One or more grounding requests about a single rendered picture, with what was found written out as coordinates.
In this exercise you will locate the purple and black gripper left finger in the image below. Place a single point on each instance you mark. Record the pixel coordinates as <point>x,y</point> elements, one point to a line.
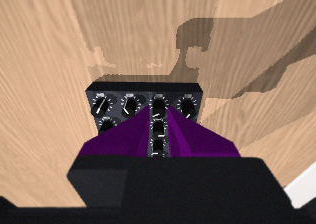
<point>122,139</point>

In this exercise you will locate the black knob box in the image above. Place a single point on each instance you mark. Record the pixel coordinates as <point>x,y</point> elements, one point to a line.
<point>112,103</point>

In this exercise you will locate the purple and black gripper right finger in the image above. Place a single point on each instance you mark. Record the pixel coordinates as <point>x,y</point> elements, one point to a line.
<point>196,140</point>

